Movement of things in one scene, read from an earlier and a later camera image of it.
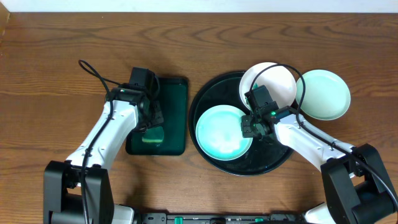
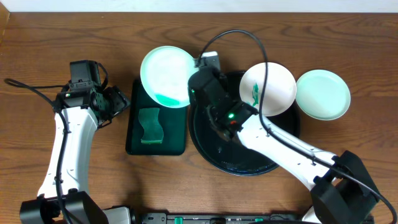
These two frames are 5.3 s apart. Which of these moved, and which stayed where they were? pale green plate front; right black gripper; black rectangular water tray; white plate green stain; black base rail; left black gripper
Moved: pale green plate front; right black gripper; left black gripper
Stayed: white plate green stain; black rectangular water tray; black base rail
